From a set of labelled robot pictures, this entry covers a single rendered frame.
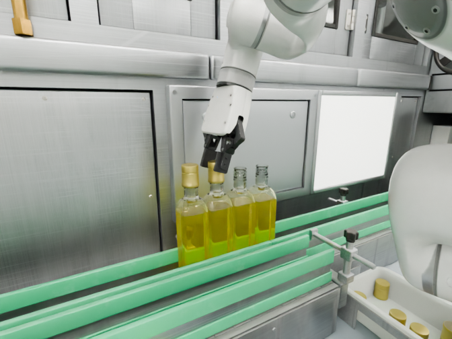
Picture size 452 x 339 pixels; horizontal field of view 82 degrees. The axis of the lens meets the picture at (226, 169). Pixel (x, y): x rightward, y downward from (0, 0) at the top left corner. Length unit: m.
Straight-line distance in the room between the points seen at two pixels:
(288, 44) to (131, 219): 0.52
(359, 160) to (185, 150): 0.69
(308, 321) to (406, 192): 0.44
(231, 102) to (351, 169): 0.67
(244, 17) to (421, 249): 0.40
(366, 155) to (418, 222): 0.85
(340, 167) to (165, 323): 0.77
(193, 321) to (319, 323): 0.31
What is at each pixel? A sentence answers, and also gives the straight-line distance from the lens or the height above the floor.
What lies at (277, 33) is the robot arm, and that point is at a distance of 0.50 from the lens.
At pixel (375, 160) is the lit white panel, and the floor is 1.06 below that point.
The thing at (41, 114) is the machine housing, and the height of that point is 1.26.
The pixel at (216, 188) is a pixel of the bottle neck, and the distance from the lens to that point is 0.55.
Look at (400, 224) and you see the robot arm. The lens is 0.30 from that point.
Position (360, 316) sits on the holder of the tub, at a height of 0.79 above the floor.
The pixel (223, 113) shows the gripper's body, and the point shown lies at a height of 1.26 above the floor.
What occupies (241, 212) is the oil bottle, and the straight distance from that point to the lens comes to 0.58.
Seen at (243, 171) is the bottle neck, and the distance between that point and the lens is 0.56.
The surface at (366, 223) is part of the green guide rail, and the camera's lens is 0.92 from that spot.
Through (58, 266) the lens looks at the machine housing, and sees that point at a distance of 0.73.
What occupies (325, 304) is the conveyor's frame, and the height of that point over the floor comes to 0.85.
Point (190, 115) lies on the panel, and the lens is 0.65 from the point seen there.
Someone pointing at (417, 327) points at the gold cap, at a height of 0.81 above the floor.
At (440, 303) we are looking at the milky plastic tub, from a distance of 0.84.
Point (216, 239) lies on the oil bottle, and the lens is 0.57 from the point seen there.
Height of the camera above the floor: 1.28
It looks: 14 degrees down
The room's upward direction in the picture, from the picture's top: straight up
